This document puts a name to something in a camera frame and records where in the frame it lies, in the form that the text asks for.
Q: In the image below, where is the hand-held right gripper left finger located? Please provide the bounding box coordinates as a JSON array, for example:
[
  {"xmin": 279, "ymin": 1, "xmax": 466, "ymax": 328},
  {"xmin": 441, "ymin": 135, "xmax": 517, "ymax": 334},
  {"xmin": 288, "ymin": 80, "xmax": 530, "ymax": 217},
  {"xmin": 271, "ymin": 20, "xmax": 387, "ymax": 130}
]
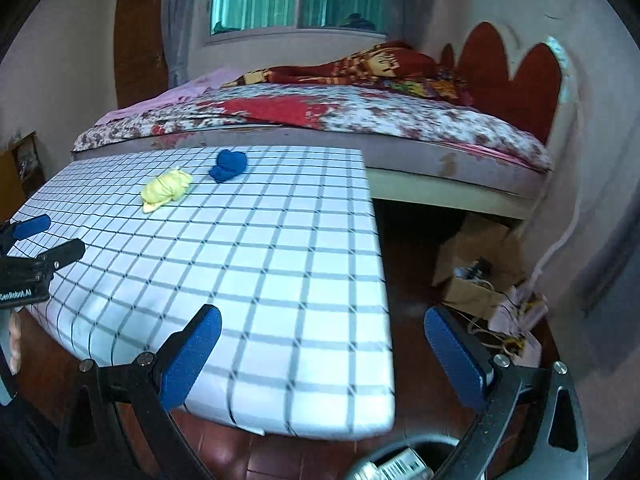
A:
[{"xmin": 57, "ymin": 304, "xmax": 222, "ymax": 480}]

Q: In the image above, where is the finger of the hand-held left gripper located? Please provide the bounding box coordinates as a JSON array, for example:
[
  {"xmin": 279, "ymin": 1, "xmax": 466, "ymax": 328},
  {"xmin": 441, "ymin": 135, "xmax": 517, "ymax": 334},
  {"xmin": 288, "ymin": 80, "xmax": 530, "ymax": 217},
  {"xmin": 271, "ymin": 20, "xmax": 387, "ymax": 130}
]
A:
[
  {"xmin": 0, "ymin": 214, "xmax": 52, "ymax": 256},
  {"xmin": 30, "ymin": 239, "xmax": 86, "ymax": 281}
]

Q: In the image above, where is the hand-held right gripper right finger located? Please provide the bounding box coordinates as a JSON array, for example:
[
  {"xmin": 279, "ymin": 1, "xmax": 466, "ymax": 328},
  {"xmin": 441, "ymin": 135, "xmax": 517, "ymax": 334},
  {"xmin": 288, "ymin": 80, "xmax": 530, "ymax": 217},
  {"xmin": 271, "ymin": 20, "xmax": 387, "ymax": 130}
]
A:
[{"xmin": 425, "ymin": 306, "xmax": 591, "ymax": 480}]

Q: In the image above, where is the black trash bin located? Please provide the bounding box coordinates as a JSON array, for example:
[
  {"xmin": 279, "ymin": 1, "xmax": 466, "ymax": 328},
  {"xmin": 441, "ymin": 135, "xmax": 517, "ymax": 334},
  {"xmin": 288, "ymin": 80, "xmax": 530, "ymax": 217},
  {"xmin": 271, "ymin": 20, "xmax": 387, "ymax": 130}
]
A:
[{"xmin": 345, "ymin": 435, "xmax": 481, "ymax": 480}]

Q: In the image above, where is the yellow wad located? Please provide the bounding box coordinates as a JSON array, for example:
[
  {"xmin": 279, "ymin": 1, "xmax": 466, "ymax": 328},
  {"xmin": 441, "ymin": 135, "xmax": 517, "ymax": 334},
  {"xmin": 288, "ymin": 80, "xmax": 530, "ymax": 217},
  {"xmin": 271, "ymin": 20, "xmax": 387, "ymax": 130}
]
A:
[{"xmin": 140, "ymin": 169, "xmax": 193, "ymax": 213}]

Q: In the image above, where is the white barcode-labelled box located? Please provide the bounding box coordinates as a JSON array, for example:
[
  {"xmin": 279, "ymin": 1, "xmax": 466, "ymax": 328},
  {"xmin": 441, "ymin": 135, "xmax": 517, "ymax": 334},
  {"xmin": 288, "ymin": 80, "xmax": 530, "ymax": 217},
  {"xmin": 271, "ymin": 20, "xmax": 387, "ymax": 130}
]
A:
[{"xmin": 372, "ymin": 450, "xmax": 433, "ymax": 480}]

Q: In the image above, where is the blue wad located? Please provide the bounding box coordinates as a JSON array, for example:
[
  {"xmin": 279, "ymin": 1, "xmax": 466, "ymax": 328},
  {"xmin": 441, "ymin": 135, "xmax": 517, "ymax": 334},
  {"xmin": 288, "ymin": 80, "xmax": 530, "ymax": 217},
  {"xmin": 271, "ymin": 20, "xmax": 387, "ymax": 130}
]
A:
[{"xmin": 208, "ymin": 149, "xmax": 249, "ymax": 183}]

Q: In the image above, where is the person's left hand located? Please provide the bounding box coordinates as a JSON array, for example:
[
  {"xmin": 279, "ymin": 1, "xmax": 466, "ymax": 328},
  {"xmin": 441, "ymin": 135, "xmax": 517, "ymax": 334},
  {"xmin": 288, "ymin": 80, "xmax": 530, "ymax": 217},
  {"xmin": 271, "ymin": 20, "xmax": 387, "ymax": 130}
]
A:
[{"xmin": 6, "ymin": 310, "xmax": 23, "ymax": 376}]

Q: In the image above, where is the wooden cabinet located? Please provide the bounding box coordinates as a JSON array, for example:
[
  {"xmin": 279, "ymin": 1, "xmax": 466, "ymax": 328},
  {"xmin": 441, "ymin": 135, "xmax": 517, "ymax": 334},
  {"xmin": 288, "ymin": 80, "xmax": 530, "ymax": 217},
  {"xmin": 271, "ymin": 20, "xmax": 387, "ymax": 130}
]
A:
[{"xmin": 0, "ymin": 131, "xmax": 41, "ymax": 211}]

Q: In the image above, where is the white router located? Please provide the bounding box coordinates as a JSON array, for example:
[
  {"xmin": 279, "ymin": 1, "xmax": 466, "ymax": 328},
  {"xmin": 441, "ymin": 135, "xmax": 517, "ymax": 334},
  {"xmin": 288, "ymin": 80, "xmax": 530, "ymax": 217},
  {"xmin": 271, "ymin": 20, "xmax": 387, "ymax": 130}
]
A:
[{"xmin": 487, "ymin": 285, "xmax": 548, "ymax": 336}]

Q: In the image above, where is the white checked tablecloth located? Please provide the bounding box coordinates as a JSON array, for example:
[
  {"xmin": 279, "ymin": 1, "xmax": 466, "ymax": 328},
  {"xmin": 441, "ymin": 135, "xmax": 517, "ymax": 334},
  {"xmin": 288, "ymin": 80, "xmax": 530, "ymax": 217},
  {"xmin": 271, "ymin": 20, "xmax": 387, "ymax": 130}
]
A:
[{"xmin": 10, "ymin": 146, "xmax": 396, "ymax": 442}]

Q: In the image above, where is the cardboard box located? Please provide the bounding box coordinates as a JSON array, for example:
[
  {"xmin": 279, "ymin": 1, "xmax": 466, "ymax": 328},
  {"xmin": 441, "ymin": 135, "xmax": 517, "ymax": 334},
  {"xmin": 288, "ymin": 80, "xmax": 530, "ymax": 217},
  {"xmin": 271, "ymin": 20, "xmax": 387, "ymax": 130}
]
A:
[{"xmin": 432, "ymin": 212, "xmax": 526, "ymax": 318}]

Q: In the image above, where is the bed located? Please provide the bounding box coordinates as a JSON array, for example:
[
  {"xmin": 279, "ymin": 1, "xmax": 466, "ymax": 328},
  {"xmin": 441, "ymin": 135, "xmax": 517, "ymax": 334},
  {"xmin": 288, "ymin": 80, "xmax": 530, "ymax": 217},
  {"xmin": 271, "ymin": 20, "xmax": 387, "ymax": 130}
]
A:
[{"xmin": 70, "ymin": 40, "xmax": 573, "ymax": 223}]

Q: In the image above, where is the pink sheet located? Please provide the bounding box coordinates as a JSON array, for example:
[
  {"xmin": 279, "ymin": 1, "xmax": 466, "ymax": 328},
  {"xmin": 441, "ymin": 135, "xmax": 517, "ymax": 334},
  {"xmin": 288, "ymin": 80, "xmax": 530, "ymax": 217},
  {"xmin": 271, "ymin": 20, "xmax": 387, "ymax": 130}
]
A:
[{"xmin": 95, "ymin": 67, "xmax": 231, "ymax": 126}]

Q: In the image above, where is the brown wooden door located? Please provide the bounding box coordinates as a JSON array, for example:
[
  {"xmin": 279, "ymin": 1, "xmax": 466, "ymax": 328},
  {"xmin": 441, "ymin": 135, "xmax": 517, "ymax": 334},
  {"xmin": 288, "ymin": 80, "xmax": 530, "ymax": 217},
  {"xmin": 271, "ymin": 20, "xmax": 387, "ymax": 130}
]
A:
[{"xmin": 114, "ymin": 0, "xmax": 168, "ymax": 108}]

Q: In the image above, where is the grey curtain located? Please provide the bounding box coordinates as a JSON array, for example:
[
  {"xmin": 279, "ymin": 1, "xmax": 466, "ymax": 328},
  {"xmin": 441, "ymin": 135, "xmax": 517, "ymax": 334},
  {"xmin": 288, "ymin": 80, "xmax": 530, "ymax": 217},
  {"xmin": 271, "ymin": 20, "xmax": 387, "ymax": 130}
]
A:
[{"xmin": 160, "ymin": 0, "xmax": 216, "ymax": 88}]

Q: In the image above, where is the floral bedsheet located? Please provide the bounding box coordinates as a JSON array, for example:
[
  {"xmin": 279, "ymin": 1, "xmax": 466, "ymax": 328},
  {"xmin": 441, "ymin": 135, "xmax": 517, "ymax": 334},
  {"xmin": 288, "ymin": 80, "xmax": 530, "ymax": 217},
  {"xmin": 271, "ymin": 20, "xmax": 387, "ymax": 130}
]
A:
[{"xmin": 72, "ymin": 82, "xmax": 551, "ymax": 173}]

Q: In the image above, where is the red headboard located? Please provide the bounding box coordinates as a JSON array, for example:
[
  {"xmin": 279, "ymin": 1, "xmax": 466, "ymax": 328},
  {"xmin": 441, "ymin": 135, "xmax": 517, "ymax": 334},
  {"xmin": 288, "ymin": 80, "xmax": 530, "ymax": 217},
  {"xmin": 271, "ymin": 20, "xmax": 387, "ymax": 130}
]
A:
[{"xmin": 440, "ymin": 20, "xmax": 573, "ymax": 151}]

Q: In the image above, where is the red patterned blanket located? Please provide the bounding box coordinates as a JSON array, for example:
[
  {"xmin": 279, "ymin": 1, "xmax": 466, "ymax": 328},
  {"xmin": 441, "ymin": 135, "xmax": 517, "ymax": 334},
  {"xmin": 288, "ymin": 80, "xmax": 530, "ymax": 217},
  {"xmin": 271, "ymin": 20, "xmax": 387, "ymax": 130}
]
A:
[{"xmin": 222, "ymin": 40, "xmax": 473, "ymax": 106}]

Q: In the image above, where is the white coiled cable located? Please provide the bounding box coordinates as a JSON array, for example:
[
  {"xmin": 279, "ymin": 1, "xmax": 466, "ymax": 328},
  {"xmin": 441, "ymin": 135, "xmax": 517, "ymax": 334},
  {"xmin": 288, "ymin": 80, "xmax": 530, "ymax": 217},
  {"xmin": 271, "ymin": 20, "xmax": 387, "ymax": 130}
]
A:
[{"xmin": 467, "ymin": 320, "xmax": 501, "ymax": 348}]

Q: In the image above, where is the yellow cable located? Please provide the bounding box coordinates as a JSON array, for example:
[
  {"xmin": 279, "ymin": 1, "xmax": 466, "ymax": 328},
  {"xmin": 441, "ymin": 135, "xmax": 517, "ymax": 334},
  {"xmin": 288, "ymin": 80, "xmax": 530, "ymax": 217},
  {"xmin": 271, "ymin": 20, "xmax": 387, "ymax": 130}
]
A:
[{"xmin": 502, "ymin": 332, "xmax": 531, "ymax": 356}]

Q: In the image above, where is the white wall cable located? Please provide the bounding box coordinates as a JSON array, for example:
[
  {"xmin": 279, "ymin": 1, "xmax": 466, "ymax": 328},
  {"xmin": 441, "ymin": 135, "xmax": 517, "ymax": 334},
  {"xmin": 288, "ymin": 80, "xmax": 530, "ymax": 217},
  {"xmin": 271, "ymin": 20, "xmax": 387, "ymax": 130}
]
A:
[{"xmin": 532, "ymin": 105, "xmax": 586, "ymax": 281}]

